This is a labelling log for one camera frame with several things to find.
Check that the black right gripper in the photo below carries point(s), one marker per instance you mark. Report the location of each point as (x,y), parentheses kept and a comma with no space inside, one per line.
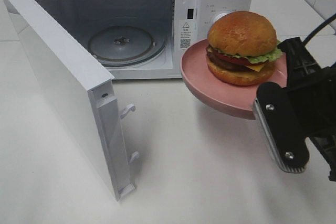
(311,90)

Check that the pink round plate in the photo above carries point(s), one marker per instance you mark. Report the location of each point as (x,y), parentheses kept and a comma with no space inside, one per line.
(229,99)

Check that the toy burger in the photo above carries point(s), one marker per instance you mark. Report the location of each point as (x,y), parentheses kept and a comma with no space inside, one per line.
(242,48)

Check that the white microwave door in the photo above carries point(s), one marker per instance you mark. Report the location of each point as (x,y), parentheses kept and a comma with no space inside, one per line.
(80,90)

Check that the upper white microwave knob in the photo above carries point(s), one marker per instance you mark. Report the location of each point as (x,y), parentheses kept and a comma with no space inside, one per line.
(218,16)

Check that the white microwave oven body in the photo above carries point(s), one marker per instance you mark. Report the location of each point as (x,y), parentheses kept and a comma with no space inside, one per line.
(183,22)

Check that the glass microwave turntable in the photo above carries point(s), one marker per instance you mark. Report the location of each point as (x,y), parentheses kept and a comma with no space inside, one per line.
(121,46)

